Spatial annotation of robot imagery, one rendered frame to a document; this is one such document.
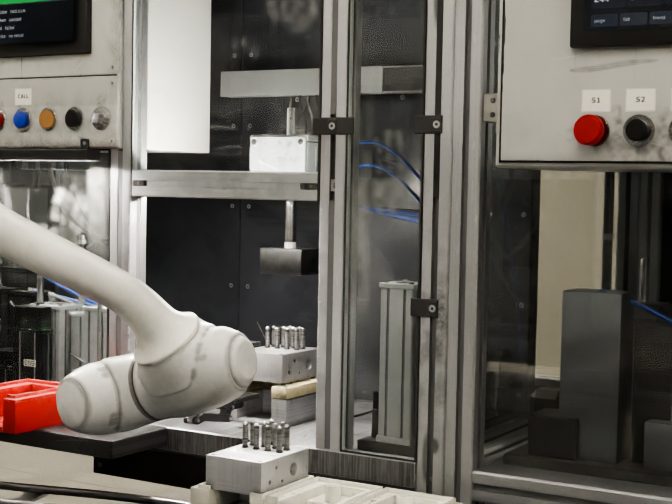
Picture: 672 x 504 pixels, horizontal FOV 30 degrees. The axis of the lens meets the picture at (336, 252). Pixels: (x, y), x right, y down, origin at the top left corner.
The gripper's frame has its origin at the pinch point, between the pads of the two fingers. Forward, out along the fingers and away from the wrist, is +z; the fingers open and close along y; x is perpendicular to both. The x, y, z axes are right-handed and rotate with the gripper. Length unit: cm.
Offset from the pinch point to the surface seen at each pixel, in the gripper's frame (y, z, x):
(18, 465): -99, 249, 299
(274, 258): 18.1, 11.3, 1.9
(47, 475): -99, 242, 274
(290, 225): 23.9, 13.5, 0.2
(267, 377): -1.6, 5.2, -1.2
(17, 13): 60, -10, 42
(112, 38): 55, -8, 22
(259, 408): -8.2, 11.0, 4.2
